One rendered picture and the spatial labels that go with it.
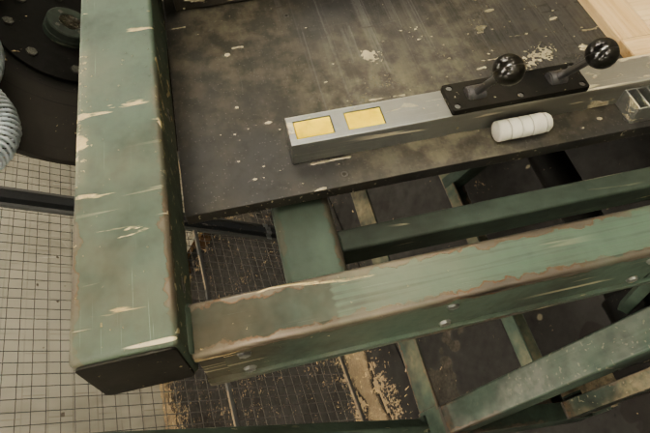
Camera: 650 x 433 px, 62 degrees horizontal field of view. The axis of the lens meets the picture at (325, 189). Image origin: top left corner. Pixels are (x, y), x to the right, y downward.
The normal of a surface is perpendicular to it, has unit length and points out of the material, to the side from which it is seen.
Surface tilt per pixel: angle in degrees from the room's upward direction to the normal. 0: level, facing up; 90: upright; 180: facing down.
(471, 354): 0
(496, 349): 0
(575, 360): 0
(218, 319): 55
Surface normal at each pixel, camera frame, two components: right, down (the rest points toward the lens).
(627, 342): -0.80, -0.16
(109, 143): 0.00, -0.56
